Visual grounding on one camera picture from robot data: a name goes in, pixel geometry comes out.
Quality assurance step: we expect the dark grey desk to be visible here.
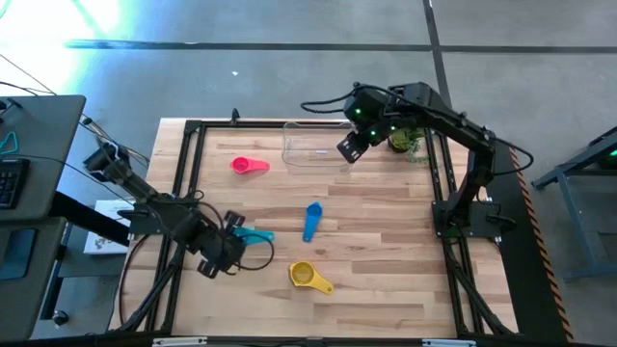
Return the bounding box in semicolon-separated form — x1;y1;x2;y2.
0;94;87;223
0;216;68;341

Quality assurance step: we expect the thin black floor cable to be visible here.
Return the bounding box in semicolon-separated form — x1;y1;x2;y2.
76;113;151;168

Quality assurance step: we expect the black hazard-edged floor mat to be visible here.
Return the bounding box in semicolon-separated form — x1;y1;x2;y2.
474;140;576;343

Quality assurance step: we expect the pink measuring cup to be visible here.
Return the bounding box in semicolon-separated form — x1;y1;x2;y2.
229;156;271;175

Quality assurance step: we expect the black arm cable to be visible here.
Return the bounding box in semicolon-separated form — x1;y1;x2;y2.
197;201;276;272
301;84;359;115

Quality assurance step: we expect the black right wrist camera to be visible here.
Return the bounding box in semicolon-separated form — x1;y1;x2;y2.
342;90;387;127

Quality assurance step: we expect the teal measuring cup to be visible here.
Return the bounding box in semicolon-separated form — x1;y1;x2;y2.
233;226;276;247

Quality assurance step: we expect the teal loop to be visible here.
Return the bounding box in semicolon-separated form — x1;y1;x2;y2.
0;130;19;156

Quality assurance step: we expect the black cable bundle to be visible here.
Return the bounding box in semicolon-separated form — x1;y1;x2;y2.
443;238;517;336
118;233;187;334

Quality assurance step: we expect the black support beam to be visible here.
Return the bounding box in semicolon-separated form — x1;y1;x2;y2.
50;191;131;247

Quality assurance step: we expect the black keyboard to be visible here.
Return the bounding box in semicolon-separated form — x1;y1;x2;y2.
0;157;31;211

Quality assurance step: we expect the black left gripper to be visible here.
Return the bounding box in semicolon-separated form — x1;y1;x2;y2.
190;210;246;280

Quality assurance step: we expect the small potted green plant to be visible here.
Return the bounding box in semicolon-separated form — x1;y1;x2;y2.
388;125;430;163

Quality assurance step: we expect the silver metal bracket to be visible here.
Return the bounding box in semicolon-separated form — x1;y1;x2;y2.
151;336;208;347
421;338;477;347

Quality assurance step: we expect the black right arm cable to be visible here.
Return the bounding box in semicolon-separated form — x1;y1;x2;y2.
301;84;359;115

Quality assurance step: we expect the grey metal cart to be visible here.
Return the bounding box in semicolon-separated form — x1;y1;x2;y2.
529;125;617;283

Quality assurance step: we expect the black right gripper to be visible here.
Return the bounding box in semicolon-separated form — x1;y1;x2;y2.
336;103;406;164

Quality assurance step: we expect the dark blue pad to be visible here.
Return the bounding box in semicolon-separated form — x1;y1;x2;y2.
0;228;39;280

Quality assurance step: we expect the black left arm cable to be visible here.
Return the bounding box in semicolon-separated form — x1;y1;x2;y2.
197;201;276;272

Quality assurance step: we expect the blue measuring cup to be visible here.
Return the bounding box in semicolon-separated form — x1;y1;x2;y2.
302;200;323;244

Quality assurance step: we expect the clear plastic basket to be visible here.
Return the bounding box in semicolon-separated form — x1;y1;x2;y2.
282;120;358;169

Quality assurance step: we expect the device with green light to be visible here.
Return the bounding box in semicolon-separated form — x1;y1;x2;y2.
597;144;617;170

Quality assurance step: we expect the white cardboard box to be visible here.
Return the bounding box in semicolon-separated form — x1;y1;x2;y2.
84;200;134;255

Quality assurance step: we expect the yellow measuring cup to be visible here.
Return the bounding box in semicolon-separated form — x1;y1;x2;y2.
288;260;335;296

